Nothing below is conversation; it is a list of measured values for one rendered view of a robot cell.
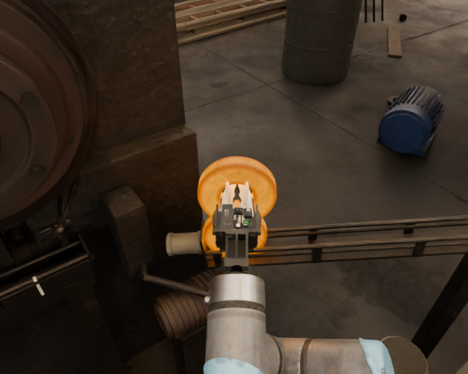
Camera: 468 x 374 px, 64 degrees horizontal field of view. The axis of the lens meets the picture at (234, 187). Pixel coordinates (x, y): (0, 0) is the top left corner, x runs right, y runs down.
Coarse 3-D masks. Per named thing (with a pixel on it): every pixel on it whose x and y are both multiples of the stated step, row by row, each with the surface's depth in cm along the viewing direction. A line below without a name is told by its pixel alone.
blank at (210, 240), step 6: (210, 222) 90; (264, 222) 93; (204, 228) 93; (210, 228) 91; (264, 228) 91; (204, 234) 93; (210, 234) 92; (264, 234) 92; (204, 240) 94; (210, 240) 94; (258, 240) 94; (264, 240) 94; (210, 246) 95; (216, 246) 95; (258, 246) 95
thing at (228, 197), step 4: (228, 184) 69; (236, 184) 73; (228, 188) 70; (232, 188) 73; (236, 188) 74; (224, 192) 72; (228, 192) 70; (232, 192) 72; (224, 196) 72; (228, 196) 70; (232, 196) 72; (224, 200) 71; (228, 200) 70; (232, 200) 71
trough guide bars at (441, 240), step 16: (336, 224) 96; (352, 224) 96; (368, 224) 95; (384, 224) 95; (416, 224) 96; (432, 224) 95; (448, 224) 95; (464, 224) 95; (368, 240) 91; (384, 240) 91; (400, 240) 90; (416, 240) 90; (432, 240) 90; (464, 240) 91; (208, 256) 95; (256, 256) 94; (272, 256) 94; (320, 256) 94; (416, 256) 93
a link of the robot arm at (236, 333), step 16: (224, 304) 55; (240, 304) 55; (256, 304) 56; (208, 320) 57; (224, 320) 54; (240, 320) 54; (256, 320) 55; (208, 336) 55; (224, 336) 53; (240, 336) 53; (256, 336) 54; (208, 352) 54; (224, 352) 52; (240, 352) 51; (256, 352) 52; (272, 352) 56; (208, 368) 52; (224, 368) 51; (240, 368) 50; (256, 368) 51; (272, 368) 55
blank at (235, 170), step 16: (224, 160) 71; (240, 160) 71; (256, 160) 72; (208, 176) 71; (224, 176) 71; (240, 176) 71; (256, 176) 71; (272, 176) 74; (208, 192) 74; (256, 192) 74; (272, 192) 74; (208, 208) 76; (272, 208) 76
